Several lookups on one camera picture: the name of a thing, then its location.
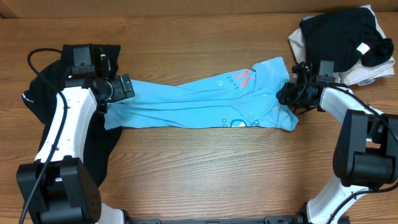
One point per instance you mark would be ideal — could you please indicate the beige folded garment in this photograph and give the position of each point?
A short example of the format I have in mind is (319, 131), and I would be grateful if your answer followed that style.
(297, 43)

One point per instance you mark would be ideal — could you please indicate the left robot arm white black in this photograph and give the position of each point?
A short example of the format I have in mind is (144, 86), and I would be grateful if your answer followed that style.
(56, 186)

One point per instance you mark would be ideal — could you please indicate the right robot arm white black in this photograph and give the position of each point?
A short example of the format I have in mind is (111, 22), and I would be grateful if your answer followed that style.
(365, 156)

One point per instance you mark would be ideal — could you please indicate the light blue printed t-shirt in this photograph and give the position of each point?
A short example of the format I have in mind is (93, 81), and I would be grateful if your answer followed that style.
(242, 98)

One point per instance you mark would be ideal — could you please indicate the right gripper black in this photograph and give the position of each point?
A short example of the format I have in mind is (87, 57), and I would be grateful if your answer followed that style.
(288, 91)

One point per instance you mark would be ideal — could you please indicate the black shirt on left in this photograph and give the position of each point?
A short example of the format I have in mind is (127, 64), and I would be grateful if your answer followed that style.
(41, 100)

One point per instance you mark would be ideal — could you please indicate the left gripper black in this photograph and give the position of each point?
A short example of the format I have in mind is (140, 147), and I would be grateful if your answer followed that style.
(125, 88)

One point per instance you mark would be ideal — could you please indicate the black folded garment on pile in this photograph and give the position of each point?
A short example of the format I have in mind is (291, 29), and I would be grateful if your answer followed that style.
(376, 53)

